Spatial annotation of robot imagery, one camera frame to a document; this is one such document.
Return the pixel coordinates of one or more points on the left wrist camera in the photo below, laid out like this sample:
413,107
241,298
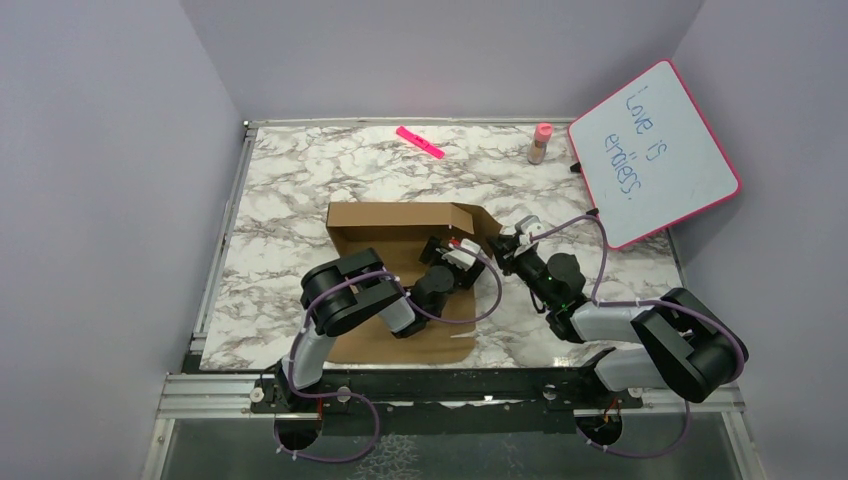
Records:
462,254

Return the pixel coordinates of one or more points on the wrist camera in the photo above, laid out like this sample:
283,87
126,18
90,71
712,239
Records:
527,230
462,254

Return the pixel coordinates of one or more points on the pink-framed whiteboard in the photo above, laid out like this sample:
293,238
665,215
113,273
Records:
649,157

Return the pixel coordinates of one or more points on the pink-capped pen jar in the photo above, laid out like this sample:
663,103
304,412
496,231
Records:
537,149

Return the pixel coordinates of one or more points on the aluminium frame rail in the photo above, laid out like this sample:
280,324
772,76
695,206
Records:
288,174

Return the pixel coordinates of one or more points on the pink highlighter marker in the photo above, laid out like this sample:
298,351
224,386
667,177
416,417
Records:
420,143

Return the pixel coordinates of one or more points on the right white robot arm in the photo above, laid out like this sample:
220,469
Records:
675,341

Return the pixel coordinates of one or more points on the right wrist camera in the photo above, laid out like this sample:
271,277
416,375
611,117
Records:
527,230

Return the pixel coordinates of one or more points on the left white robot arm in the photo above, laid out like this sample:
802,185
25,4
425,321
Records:
340,295

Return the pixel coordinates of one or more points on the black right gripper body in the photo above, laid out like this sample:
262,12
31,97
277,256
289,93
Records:
520,263

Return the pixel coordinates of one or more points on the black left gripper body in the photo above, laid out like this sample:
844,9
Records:
434,251

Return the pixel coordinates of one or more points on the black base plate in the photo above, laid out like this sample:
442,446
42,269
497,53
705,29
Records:
359,402

